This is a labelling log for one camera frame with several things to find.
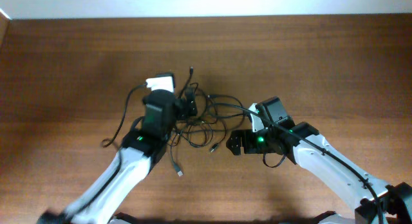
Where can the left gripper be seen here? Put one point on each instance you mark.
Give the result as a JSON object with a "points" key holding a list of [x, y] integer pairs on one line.
{"points": [[181, 113]]}

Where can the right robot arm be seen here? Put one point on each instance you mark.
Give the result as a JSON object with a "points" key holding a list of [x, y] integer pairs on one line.
{"points": [[373, 200]]}

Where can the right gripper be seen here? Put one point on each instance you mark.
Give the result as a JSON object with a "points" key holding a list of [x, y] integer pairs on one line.
{"points": [[248, 147]]}

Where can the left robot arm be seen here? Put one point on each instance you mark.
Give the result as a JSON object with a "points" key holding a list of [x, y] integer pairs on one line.
{"points": [[141, 149]]}

